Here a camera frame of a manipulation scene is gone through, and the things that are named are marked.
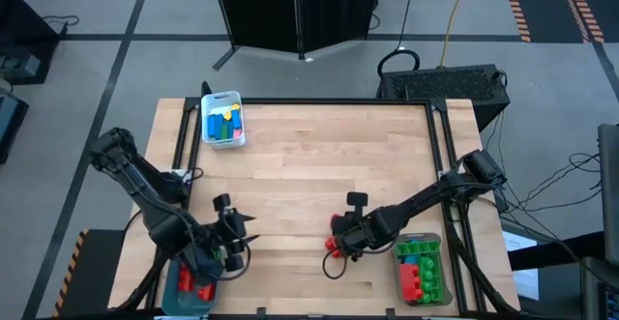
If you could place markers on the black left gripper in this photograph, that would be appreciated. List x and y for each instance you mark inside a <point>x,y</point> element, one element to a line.
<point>227,238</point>

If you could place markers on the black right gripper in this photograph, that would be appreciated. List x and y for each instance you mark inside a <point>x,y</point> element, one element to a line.
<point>367,233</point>

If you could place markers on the long blue stud block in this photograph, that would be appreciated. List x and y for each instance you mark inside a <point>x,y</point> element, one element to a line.
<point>412,260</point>

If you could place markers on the long green stud block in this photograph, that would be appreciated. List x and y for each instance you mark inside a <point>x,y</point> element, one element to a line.
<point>429,279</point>
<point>418,248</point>

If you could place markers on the pink block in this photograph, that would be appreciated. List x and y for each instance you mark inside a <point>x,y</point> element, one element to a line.
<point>238,134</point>

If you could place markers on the yellow block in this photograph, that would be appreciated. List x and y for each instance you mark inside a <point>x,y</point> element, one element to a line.
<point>232,111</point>

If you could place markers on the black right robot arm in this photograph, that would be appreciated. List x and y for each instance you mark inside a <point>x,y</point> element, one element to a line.
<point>425,196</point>

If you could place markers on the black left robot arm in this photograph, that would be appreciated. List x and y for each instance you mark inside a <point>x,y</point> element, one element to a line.
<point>145,194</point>

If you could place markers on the teal plastic bin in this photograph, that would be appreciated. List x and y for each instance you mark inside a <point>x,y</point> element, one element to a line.
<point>174,303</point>

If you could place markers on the clear grey plastic bin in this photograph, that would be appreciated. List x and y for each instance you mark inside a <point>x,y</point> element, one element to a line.
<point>447,291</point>

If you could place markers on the white plastic bin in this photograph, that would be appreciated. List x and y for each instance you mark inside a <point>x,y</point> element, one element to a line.
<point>208,100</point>

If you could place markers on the black mat orange striped edge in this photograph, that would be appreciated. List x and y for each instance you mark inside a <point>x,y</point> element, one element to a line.
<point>92,281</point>
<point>546,1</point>

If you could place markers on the white paper sheet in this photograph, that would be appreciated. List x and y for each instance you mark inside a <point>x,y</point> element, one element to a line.
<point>524,281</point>

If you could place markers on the black computer case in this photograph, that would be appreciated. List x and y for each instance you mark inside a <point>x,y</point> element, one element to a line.
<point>442,85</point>

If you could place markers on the black curtain partition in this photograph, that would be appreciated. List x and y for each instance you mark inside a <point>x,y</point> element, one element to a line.
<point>261,10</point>

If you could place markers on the dark equipment box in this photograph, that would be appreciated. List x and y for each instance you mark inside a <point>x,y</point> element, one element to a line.
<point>9,122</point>

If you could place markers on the dark monitor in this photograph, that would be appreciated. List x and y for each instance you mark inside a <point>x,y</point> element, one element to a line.
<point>610,189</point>

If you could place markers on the black cabinet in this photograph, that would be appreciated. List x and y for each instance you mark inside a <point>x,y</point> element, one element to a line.
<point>19,30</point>

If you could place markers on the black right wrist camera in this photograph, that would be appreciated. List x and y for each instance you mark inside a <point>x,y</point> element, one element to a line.
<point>357,201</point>

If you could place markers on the black table frame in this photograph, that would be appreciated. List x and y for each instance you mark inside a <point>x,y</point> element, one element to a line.
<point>338,101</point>

